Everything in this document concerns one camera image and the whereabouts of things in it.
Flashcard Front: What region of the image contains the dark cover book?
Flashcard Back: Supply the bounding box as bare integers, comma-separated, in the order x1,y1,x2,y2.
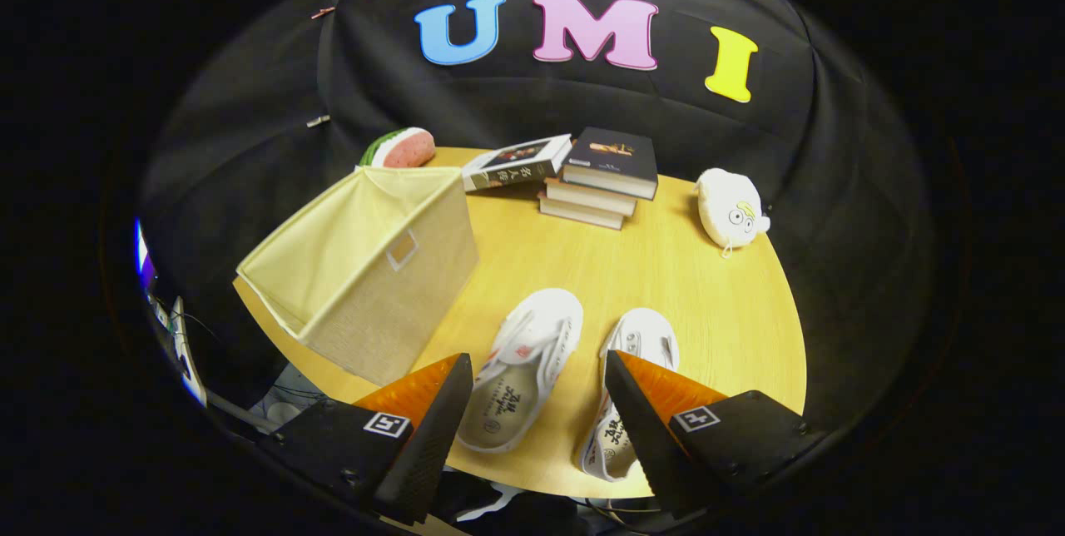
561,127,659,201

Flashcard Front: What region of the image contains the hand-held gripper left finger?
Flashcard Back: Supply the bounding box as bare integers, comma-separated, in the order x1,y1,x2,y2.
258,353,474,525

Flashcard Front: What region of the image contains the white canvas shoe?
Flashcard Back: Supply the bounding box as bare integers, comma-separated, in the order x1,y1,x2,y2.
578,308,681,484
455,287,585,454

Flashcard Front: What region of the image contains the leaning book with white spine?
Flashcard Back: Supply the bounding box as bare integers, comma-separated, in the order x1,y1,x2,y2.
462,133,574,193

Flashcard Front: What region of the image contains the white plush toy with eyes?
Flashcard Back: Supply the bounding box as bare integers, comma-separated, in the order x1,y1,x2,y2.
695,167,772,259

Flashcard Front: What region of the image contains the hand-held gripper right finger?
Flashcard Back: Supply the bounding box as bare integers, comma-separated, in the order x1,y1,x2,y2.
604,350,829,520

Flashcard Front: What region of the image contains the beige fabric storage box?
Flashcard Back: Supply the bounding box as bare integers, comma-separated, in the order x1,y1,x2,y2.
235,166,482,388

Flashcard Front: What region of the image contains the watermelon slice plush toy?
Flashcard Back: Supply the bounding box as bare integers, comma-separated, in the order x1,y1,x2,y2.
359,127,437,170

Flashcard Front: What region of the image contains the brown cover book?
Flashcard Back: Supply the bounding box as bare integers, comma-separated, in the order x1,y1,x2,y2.
544,177,639,218
537,191,626,231

